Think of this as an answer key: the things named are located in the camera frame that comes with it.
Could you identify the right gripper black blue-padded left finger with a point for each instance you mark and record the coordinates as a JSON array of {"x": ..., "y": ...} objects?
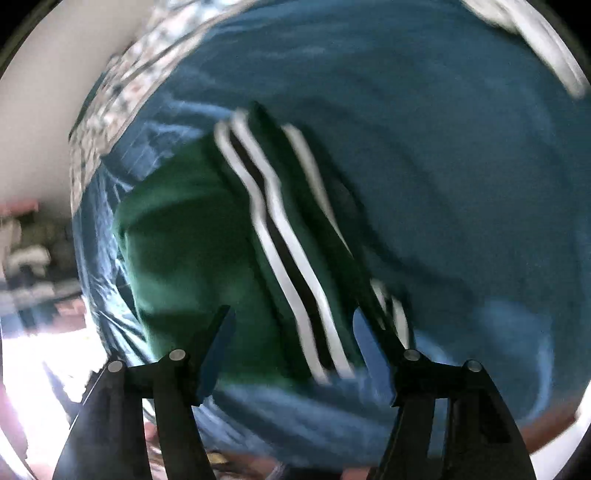
[{"x": 107, "y": 440}]

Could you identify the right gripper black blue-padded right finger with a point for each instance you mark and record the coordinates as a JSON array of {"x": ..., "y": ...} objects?
[{"x": 482, "y": 440}]

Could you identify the green white varsity jacket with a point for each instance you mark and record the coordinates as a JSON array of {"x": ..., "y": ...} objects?
[{"x": 242, "y": 218}]

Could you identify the pile of clothes on rack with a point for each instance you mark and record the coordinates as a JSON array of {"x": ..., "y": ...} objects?
[{"x": 40, "y": 287}]

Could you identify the blue striped bed sheet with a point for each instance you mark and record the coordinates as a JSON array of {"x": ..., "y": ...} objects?
[{"x": 460, "y": 166}]

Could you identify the plaid checked blanket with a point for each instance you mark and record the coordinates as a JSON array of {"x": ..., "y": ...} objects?
[{"x": 173, "y": 30}]

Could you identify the white crumpled garment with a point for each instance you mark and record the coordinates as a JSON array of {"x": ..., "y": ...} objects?
[{"x": 545, "y": 34}]

